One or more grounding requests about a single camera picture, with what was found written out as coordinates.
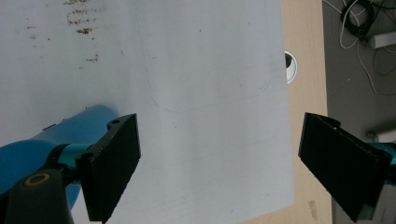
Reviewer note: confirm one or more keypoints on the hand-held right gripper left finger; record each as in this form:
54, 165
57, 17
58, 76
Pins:
109, 168

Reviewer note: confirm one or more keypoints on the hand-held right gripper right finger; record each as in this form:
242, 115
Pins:
339, 165

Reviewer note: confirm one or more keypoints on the grey metal stand foot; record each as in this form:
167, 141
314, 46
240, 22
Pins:
383, 136
384, 39

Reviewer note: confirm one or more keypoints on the blue plastic object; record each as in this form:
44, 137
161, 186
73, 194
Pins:
28, 155

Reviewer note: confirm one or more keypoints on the white table cover sheet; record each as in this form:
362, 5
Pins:
193, 93

